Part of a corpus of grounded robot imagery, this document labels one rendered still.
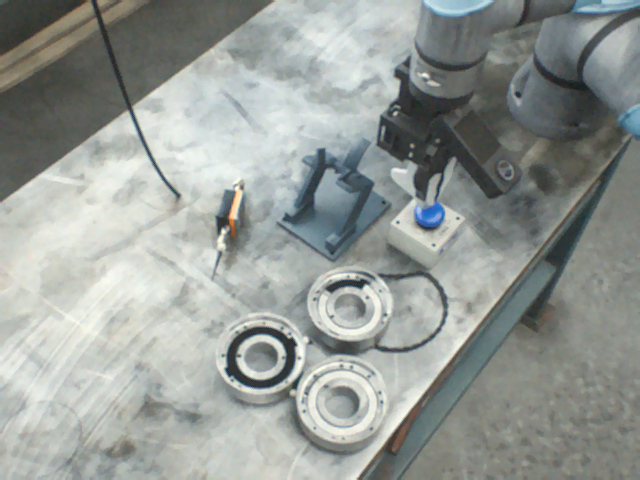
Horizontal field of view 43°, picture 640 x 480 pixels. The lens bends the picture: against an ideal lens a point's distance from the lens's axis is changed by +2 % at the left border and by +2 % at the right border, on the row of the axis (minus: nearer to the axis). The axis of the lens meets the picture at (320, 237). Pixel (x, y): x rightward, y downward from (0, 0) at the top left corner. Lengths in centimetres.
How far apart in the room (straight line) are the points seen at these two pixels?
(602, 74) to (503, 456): 98
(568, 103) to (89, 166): 68
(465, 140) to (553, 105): 35
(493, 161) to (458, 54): 14
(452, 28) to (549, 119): 46
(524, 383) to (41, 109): 149
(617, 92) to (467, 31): 34
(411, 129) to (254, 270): 29
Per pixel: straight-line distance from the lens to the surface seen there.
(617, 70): 110
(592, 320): 207
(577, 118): 125
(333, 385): 94
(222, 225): 107
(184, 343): 101
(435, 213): 104
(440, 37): 81
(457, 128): 89
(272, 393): 93
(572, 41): 115
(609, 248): 220
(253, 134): 120
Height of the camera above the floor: 168
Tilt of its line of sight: 54 degrees down
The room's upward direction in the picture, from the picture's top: 3 degrees clockwise
